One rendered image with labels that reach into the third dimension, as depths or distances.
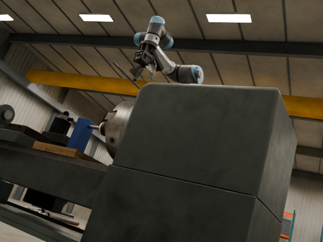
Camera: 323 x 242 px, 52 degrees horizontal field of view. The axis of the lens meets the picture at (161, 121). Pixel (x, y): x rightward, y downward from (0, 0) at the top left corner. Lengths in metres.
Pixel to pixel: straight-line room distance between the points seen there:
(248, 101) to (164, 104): 0.34
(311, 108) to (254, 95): 11.28
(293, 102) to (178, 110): 11.38
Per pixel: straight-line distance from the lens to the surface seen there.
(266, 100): 1.19
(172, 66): 2.12
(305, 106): 12.52
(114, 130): 1.51
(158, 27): 1.75
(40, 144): 1.75
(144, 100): 1.40
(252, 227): 1.10
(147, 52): 1.68
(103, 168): 1.44
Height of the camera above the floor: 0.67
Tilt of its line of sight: 18 degrees up
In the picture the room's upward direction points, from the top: 19 degrees clockwise
